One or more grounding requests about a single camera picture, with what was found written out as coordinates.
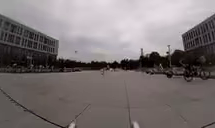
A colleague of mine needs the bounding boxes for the grey office building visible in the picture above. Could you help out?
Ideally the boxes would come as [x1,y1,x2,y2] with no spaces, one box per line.
[181,10,215,56]

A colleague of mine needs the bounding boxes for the row of parked bicycles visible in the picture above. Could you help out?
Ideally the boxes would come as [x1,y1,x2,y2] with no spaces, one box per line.
[0,63,83,74]

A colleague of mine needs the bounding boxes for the pole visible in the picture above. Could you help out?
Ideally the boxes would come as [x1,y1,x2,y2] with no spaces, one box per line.
[139,47,144,70]
[166,44,173,69]

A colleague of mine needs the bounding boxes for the grey glass-fronted building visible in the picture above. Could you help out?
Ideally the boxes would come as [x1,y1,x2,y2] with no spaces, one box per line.
[0,11,60,68]

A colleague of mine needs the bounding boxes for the row of dark trees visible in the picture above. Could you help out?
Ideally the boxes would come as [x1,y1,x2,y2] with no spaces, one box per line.
[44,49,215,70]

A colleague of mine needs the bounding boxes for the robot's own part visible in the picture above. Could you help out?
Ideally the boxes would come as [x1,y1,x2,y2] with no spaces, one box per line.
[67,119,77,128]
[131,120,141,128]

